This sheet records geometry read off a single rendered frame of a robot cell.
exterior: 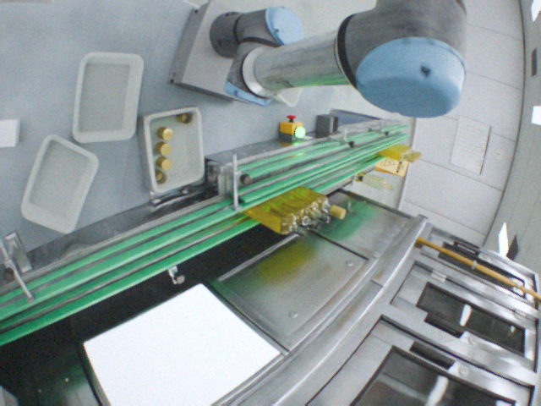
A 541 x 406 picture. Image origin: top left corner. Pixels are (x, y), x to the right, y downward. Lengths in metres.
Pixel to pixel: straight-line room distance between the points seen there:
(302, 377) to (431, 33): 0.62
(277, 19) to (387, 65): 0.40
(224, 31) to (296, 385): 0.86
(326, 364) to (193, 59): 0.83
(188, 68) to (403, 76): 0.58
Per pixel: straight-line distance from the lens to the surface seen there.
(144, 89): 0.78
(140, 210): 0.81
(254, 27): 0.63
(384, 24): 0.28
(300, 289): 0.76
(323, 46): 0.36
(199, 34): 0.75
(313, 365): 0.62
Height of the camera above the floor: 1.49
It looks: 38 degrees down
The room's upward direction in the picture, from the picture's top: 116 degrees clockwise
